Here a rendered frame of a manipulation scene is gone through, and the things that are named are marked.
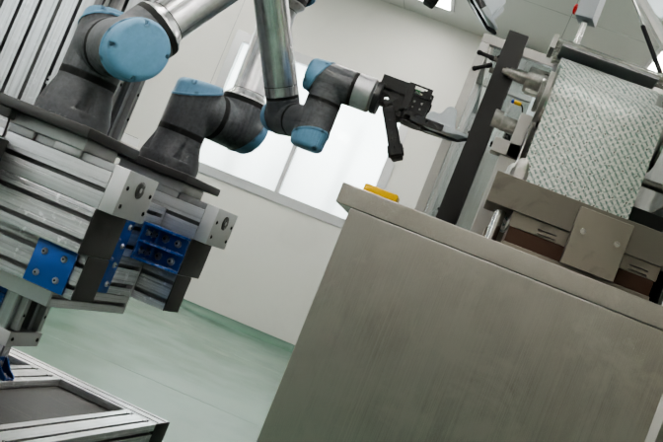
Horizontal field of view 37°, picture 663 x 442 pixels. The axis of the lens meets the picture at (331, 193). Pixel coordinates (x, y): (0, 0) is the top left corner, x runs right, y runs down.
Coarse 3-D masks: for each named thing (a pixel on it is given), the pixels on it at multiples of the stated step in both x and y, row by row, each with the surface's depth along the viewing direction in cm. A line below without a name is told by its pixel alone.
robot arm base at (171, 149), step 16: (160, 128) 242; (176, 128) 240; (144, 144) 243; (160, 144) 239; (176, 144) 239; (192, 144) 242; (160, 160) 238; (176, 160) 238; (192, 160) 241; (192, 176) 242
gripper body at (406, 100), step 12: (384, 84) 210; (396, 84) 210; (408, 84) 209; (384, 96) 212; (396, 96) 210; (408, 96) 207; (420, 96) 207; (432, 96) 211; (372, 108) 209; (396, 108) 209; (408, 108) 208; (420, 108) 208; (408, 120) 207
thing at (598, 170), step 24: (552, 120) 207; (552, 144) 206; (576, 144) 206; (600, 144) 205; (624, 144) 205; (552, 168) 206; (576, 168) 205; (600, 168) 205; (624, 168) 204; (576, 192) 205; (600, 192) 204; (624, 192) 204; (624, 216) 203
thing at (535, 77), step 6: (534, 72) 237; (540, 72) 237; (546, 72) 238; (528, 78) 237; (534, 78) 236; (540, 78) 236; (546, 78) 236; (528, 84) 237; (534, 84) 237; (540, 84) 236; (522, 90) 239; (534, 90) 237
